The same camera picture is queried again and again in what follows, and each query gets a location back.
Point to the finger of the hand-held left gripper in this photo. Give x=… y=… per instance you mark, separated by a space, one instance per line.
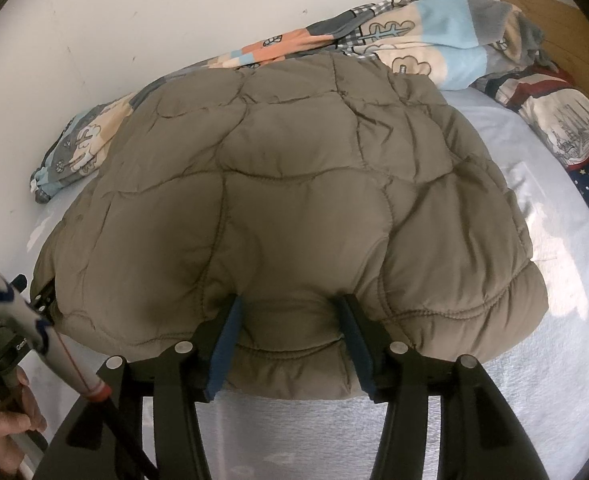
x=42 y=305

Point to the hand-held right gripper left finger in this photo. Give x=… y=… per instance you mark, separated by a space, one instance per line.
x=224 y=355

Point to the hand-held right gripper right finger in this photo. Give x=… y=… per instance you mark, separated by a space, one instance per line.
x=359 y=355

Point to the olive hooded puffer jacket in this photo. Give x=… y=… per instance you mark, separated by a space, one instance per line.
x=299 y=200

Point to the person's left hand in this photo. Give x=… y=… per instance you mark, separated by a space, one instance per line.
x=4 y=425

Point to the red navy printed pillow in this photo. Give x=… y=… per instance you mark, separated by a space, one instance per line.
x=564 y=120

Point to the patchwork printed blanket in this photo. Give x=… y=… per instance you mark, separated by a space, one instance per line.
x=449 y=35

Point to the wooden headboard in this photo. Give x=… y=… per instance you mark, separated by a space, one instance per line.
x=564 y=35

